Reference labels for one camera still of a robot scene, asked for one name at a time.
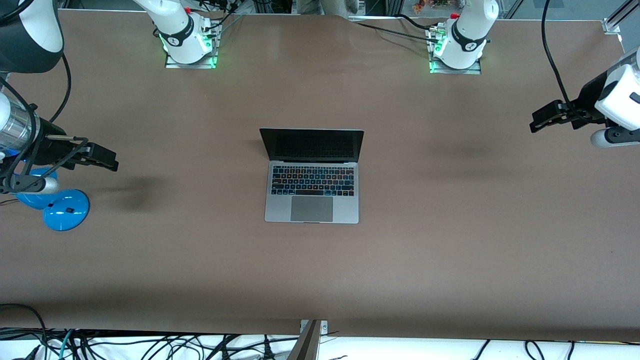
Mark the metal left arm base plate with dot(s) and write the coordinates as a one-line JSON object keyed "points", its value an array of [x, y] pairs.
{"points": [[475, 70]]}

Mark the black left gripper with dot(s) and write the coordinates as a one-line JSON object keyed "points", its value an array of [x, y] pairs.
{"points": [[587, 100]]}

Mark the aluminium frame profile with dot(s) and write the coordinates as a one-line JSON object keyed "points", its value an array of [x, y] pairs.
{"points": [[612, 24]]}

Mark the grey metal beam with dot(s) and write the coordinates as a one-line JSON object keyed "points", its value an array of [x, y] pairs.
{"points": [[307, 347]]}

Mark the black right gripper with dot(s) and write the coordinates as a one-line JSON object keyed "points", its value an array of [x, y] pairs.
{"points": [[51, 150]]}

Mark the colourful small objects pile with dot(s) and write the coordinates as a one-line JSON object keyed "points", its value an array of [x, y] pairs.
{"points": [[430, 4]]}

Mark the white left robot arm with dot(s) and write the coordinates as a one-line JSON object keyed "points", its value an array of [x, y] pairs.
{"points": [[465, 35]]}

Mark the blue desk lamp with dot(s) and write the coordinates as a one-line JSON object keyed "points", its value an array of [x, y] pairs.
{"points": [[65, 212]]}

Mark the small silver bracket plate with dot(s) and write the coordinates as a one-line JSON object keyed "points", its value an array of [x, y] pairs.
{"points": [[324, 327]]}

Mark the silver grey laptop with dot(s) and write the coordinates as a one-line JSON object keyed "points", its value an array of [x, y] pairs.
{"points": [[312, 210]]}

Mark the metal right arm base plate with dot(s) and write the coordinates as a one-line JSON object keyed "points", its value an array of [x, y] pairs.
{"points": [[200, 65]]}

